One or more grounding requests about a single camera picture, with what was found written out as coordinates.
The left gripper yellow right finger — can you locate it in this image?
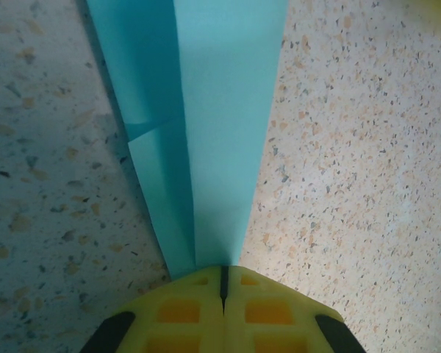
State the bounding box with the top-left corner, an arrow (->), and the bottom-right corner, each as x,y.
223,265 -> 367,353

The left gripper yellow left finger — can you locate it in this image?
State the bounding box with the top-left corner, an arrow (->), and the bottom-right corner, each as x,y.
81,265 -> 225,353

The light blue cloth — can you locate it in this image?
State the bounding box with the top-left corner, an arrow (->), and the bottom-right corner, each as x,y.
84,0 -> 290,279

